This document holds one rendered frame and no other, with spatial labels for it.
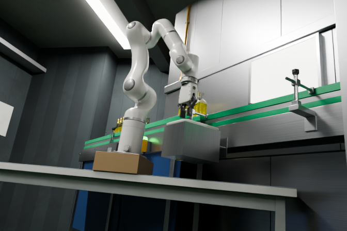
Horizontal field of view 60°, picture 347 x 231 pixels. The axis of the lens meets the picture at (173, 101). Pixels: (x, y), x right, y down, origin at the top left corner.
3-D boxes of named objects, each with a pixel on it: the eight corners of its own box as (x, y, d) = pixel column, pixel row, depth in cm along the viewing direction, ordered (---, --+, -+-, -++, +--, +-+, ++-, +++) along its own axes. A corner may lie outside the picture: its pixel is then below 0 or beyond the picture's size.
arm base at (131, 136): (143, 155, 144) (149, 119, 151) (105, 151, 146) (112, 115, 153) (148, 162, 162) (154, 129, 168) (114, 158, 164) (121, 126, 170)
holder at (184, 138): (226, 164, 146) (228, 133, 150) (182, 154, 131) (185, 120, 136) (204, 165, 159) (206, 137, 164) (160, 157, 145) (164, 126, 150)
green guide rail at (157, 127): (190, 126, 167) (191, 112, 170) (189, 125, 167) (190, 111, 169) (84, 149, 306) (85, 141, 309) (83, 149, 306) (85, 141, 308)
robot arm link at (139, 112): (118, 119, 158) (126, 78, 167) (137, 129, 174) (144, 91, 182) (137, 119, 153) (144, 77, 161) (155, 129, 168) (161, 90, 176)
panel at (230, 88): (325, 100, 135) (321, 34, 146) (321, 98, 134) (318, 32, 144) (198, 127, 207) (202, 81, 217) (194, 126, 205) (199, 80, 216)
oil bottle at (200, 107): (205, 133, 179) (207, 99, 186) (198, 131, 176) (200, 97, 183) (199, 134, 184) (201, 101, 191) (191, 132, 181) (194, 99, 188)
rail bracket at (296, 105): (319, 131, 113) (317, 76, 120) (293, 120, 105) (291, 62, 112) (308, 132, 117) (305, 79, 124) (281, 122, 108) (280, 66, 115)
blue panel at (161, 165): (203, 185, 170) (205, 154, 176) (178, 181, 161) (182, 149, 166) (98, 182, 296) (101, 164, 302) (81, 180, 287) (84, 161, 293)
